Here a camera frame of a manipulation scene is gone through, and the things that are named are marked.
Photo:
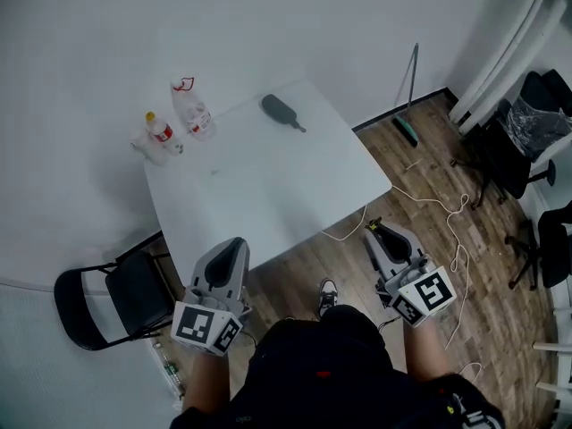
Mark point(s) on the yellow black utility knife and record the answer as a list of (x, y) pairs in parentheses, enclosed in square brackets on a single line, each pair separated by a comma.
[(371, 226)]

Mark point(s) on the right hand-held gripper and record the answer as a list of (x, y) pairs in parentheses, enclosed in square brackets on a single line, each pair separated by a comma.
[(424, 293)]

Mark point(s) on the yellow cap plastic bottle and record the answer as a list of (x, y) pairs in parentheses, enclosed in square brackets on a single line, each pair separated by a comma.
[(161, 134)]

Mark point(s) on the clear plastic bag on chair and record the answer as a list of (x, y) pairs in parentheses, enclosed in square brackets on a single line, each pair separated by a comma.
[(536, 123)]

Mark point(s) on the person's right forearm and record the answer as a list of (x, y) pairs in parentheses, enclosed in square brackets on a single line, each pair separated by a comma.
[(426, 355)]

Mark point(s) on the small wooden stick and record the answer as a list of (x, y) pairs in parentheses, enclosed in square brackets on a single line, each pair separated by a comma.
[(413, 165)]

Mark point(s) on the person's black white sneaker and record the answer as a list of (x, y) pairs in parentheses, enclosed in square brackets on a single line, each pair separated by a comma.
[(473, 414), (327, 295)]

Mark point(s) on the black folding chair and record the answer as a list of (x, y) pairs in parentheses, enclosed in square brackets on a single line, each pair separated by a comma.
[(134, 293)]

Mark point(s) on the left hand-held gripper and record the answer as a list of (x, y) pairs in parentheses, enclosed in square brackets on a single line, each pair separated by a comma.
[(201, 324)]

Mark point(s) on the white vertical pipes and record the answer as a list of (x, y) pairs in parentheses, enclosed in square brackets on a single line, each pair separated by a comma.
[(500, 56)]

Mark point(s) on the dark grey paddle brush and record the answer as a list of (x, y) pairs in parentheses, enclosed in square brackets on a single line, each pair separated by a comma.
[(279, 109)]

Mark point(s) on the black office chair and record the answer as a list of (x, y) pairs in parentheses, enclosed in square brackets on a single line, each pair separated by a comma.
[(509, 168), (552, 248)]

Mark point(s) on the white frame furniture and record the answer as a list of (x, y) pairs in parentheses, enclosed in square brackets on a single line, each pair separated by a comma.
[(558, 351)]

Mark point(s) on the white table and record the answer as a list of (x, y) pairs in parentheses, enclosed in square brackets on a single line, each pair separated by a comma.
[(268, 186)]

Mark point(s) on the green head floor squeegee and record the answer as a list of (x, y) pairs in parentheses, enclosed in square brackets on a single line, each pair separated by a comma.
[(406, 130)]

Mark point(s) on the person's left forearm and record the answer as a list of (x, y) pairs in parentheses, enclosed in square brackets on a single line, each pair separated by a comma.
[(207, 378)]

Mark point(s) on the person's black clothing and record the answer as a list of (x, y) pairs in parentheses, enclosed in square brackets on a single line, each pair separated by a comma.
[(322, 373)]

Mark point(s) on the green label plastic bottle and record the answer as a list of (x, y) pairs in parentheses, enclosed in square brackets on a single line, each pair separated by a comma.
[(170, 369)]

